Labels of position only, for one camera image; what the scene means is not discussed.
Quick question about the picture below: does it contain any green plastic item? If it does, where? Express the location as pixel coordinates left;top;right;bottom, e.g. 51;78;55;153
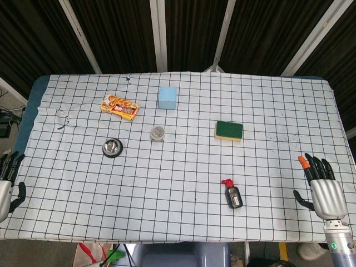
106;249;126;264

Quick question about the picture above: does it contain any dark brown curtain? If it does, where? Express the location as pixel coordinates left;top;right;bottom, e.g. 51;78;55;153
0;0;356;134

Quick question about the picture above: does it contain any bundle of cables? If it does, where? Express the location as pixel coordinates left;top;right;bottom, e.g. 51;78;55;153
0;107;23;139

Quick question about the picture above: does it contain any white shoe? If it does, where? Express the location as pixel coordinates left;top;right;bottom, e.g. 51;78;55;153
296;243;329;261

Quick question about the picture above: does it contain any black ink bottle red cap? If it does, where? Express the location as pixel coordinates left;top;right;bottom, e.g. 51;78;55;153
221;179;244;210

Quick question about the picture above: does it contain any blue table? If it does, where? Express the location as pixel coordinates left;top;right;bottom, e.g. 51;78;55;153
13;75;51;158

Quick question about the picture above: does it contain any orange yellow snack box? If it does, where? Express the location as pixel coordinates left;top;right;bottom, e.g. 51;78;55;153
100;93;140;121

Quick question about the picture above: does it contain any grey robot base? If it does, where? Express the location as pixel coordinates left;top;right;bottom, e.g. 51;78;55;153
132;243;232;267

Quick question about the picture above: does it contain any green yellow scrub sponge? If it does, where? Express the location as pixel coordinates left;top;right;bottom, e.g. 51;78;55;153
214;120;244;143

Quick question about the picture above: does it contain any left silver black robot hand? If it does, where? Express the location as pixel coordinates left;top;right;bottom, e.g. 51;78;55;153
0;151;27;221

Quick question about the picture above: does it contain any clear jar of paper clips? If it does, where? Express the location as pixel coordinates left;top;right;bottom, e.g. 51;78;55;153
150;125;167;142

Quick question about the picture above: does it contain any light blue foam cube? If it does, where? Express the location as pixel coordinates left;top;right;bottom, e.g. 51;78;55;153
157;86;179;110

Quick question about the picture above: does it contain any white black grid tablecloth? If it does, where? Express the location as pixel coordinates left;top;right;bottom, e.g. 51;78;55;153
0;72;356;245

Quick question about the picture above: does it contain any white frame rail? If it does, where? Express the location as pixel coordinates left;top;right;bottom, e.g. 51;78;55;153
0;77;29;107

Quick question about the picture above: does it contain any white frame post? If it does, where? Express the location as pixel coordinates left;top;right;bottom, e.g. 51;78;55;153
204;0;237;73
280;0;352;77
149;0;168;73
58;0;102;75

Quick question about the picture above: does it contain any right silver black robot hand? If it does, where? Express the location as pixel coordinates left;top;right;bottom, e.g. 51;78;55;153
293;152;349;221

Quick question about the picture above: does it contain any white bag red handle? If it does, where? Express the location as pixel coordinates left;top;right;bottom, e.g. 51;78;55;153
72;242;113;267

